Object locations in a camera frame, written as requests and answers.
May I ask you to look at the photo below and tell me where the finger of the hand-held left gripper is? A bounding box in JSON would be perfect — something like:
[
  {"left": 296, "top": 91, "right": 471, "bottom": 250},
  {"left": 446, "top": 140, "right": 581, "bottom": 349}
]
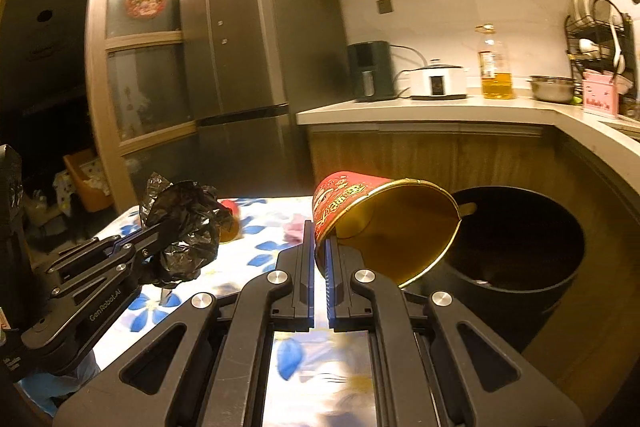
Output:
[
  {"left": 47, "top": 249, "right": 168, "bottom": 303},
  {"left": 44, "top": 219, "right": 173, "bottom": 275}
]

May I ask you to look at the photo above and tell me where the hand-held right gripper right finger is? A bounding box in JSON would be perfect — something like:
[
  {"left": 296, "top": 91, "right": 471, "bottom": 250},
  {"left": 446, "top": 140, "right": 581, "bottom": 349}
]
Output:
[{"left": 326, "top": 239, "right": 584, "bottom": 427}]

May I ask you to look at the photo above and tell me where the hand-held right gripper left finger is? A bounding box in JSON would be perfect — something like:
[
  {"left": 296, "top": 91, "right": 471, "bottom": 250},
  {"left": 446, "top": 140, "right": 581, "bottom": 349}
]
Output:
[{"left": 52, "top": 219, "right": 317, "bottom": 427}]

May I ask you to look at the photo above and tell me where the lilac plastic bag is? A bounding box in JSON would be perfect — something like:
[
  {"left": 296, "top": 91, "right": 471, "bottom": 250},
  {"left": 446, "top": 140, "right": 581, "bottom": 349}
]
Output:
[{"left": 284, "top": 214, "right": 307, "bottom": 244}]

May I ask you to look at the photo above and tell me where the small black plastic bag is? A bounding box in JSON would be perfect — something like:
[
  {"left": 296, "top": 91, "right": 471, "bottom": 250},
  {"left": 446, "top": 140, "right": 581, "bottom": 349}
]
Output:
[{"left": 139, "top": 173, "right": 235, "bottom": 289}]

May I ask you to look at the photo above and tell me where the red paper cup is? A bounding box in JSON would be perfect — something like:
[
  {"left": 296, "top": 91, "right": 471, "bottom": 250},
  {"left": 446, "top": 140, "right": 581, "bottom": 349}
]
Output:
[{"left": 312, "top": 172, "right": 461, "bottom": 290}]

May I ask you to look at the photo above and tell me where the black trash bin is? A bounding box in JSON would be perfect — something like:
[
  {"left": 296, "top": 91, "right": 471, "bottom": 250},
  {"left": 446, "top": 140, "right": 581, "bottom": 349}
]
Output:
[{"left": 397, "top": 187, "right": 586, "bottom": 355}]

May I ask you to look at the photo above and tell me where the person's left hand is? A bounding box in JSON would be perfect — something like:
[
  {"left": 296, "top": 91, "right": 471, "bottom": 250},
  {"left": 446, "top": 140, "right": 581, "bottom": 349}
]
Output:
[{"left": 17, "top": 351, "right": 103, "bottom": 415}]

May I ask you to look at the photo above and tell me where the blue floral tablecloth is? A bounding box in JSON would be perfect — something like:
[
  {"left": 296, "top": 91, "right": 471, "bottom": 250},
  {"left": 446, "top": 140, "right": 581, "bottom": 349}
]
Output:
[{"left": 90, "top": 196, "right": 317, "bottom": 375}]

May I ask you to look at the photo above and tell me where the orange chair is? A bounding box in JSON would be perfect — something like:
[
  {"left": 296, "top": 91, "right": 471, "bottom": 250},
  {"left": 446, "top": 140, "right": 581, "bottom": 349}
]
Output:
[{"left": 62, "top": 149, "right": 115, "bottom": 214}]

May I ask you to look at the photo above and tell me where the dotted tablecloth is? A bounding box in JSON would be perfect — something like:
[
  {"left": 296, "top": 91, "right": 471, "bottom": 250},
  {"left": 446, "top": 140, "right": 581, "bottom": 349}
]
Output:
[{"left": 52, "top": 169, "right": 76, "bottom": 208}]

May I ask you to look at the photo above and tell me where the amber bottle red cap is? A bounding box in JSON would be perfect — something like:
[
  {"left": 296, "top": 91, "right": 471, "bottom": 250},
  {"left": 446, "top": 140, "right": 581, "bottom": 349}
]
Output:
[{"left": 218, "top": 199, "right": 247, "bottom": 244}]

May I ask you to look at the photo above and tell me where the wooden glass sliding door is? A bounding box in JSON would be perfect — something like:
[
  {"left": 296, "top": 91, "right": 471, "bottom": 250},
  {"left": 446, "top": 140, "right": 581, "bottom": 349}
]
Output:
[{"left": 85, "top": 0, "right": 210, "bottom": 208}]

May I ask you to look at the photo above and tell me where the wooden base cabinet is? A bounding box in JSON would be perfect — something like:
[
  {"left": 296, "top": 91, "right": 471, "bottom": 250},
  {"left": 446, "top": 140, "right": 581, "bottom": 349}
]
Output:
[{"left": 307, "top": 124, "right": 640, "bottom": 408}]

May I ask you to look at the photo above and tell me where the grey refrigerator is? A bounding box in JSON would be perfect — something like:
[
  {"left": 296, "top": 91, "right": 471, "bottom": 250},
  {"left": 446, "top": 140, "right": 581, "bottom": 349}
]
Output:
[{"left": 177, "top": 0, "right": 351, "bottom": 198}]

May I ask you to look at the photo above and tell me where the black air fryer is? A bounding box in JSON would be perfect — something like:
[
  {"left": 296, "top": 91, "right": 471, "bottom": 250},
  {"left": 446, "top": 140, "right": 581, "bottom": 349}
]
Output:
[{"left": 347, "top": 41, "right": 396, "bottom": 102}]

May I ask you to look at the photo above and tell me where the white rice cooker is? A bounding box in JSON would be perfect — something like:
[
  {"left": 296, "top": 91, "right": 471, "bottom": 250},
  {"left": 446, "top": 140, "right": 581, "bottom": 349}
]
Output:
[{"left": 409, "top": 59, "right": 468, "bottom": 100}]

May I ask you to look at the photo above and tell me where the cooking oil bottle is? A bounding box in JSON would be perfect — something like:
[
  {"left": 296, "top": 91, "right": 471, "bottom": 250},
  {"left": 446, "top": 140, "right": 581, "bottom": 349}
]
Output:
[{"left": 475, "top": 24, "right": 516, "bottom": 100}]

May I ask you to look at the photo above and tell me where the steel mixing bowl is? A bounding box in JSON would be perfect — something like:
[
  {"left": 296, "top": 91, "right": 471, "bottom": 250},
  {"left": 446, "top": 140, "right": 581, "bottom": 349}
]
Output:
[{"left": 527, "top": 76, "right": 576, "bottom": 104}]

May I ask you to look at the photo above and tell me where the pink box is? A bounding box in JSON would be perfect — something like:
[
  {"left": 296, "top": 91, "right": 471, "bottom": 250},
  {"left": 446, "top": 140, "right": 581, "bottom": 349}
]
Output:
[{"left": 581, "top": 74, "right": 621, "bottom": 118}]

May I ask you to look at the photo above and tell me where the white ladle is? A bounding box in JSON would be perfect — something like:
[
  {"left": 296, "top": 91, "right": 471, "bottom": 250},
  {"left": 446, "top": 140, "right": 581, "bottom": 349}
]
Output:
[{"left": 612, "top": 22, "right": 629, "bottom": 75}]

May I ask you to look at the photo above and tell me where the white plate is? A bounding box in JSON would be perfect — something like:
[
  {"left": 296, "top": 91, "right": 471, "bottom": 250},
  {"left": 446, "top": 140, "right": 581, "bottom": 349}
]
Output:
[
  {"left": 590, "top": 0, "right": 626, "bottom": 28},
  {"left": 572, "top": 0, "right": 594, "bottom": 25}
]

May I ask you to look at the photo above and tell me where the black power cable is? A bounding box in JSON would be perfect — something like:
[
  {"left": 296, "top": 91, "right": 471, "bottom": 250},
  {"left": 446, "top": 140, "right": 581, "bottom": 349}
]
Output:
[{"left": 390, "top": 44, "right": 427, "bottom": 98}]

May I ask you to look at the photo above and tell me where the black wire dish rack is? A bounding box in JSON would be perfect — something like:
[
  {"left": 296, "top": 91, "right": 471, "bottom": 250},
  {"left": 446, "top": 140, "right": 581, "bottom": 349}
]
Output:
[{"left": 565, "top": 0, "right": 633, "bottom": 108}]

